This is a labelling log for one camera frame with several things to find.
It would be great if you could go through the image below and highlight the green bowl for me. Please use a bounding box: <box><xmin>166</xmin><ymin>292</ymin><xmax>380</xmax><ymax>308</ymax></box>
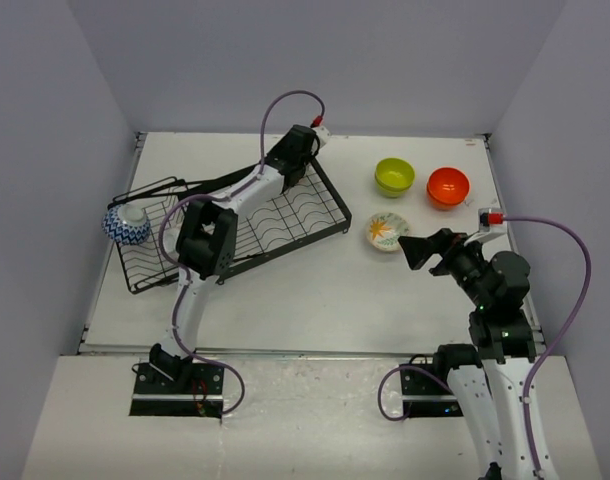
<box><xmin>374</xmin><ymin>157</ymin><xmax>416</xmax><ymax>191</ymax></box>
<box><xmin>375</xmin><ymin>170</ymin><xmax>415</xmax><ymax>198</ymax></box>

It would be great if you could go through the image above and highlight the blue white pattern bowl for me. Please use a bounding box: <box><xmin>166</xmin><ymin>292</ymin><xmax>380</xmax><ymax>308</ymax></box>
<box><xmin>101</xmin><ymin>204</ymin><xmax>151</xmax><ymax>245</ymax></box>

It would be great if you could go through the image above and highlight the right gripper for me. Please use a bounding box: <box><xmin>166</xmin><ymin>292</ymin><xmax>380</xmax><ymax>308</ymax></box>
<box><xmin>398</xmin><ymin>226</ymin><xmax>492</xmax><ymax>308</ymax></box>

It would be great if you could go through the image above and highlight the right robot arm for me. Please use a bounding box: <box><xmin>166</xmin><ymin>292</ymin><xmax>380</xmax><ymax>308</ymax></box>
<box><xmin>398</xmin><ymin>229</ymin><xmax>559</xmax><ymax>479</ymax></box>

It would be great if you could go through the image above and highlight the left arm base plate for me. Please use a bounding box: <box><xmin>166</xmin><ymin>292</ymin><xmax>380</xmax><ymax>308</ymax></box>
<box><xmin>129</xmin><ymin>359</ymin><xmax>245</xmax><ymax>420</ymax></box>

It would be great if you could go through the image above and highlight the orange bowl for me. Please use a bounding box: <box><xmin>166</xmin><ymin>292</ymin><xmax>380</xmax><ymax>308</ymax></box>
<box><xmin>426</xmin><ymin>167</ymin><xmax>470</xmax><ymax>192</ymax></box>
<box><xmin>426</xmin><ymin>189</ymin><xmax>469</xmax><ymax>211</ymax></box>

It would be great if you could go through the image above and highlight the red white pattern bowl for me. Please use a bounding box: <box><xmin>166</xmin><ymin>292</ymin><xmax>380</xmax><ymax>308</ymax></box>
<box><xmin>163</xmin><ymin>227</ymin><xmax>180</xmax><ymax>259</ymax></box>

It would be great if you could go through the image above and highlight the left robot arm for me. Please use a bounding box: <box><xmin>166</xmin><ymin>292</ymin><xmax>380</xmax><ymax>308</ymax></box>
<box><xmin>149</xmin><ymin>125</ymin><xmax>331</xmax><ymax>393</ymax></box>

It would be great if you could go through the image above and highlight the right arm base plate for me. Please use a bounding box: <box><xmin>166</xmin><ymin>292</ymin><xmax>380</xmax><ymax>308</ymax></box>
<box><xmin>399</xmin><ymin>346</ymin><xmax>489</xmax><ymax>419</ymax></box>

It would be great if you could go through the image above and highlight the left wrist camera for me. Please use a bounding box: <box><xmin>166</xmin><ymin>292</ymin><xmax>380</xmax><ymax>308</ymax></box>
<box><xmin>310</xmin><ymin>115</ymin><xmax>332</xmax><ymax>149</ymax></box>

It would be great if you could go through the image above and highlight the leaf pattern ceramic bowl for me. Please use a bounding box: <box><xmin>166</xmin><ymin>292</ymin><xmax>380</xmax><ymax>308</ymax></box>
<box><xmin>365</xmin><ymin>212</ymin><xmax>411</xmax><ymax>253</ymax></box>

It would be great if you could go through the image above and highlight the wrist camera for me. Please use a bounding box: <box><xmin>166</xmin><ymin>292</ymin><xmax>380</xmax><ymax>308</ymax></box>
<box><xmin>465</xmin><ymin>208</ymin><xmax>507</xmax><ymax>245</ymax></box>
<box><xmin>310</xmin><ymin>115</ymin><xmax>332</xmax><ymax>149</ymax></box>

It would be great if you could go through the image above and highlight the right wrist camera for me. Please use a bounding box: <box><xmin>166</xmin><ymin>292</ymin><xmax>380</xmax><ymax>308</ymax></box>
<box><xmin>465</xmin><ymin>208</ymin><xmax>507</xmax><ymax>245</ymax></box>

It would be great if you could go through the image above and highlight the black wire dish rack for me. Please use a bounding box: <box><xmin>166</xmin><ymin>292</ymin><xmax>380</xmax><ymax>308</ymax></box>
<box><xmin>108</xmin><ymin>160</ymin><xmax>352</xmax><ymax>295</ymax></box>

